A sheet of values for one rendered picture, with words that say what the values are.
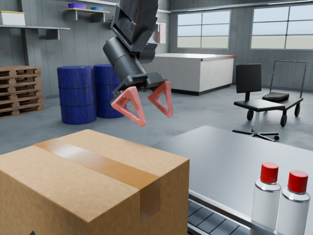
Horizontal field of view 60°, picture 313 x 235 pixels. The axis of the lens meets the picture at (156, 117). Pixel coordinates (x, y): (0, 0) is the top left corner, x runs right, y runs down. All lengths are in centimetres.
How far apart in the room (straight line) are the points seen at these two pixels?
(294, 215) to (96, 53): 759
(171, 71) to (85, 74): 339
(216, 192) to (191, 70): 629
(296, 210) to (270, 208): 5
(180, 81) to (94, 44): 259
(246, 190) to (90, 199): 72
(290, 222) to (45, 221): 45
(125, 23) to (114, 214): 37
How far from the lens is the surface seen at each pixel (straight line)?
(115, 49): 61
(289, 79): 879
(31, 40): 675
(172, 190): 50
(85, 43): 775
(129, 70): 59
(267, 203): 63
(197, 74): 709
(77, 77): 461
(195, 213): 80
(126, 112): 56
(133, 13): 55
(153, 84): 60
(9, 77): 564
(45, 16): 717
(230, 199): 97
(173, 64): 746
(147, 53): 67
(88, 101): 474
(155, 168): 48
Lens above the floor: 133
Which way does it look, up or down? 15 degrees down
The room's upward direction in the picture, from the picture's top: straight up
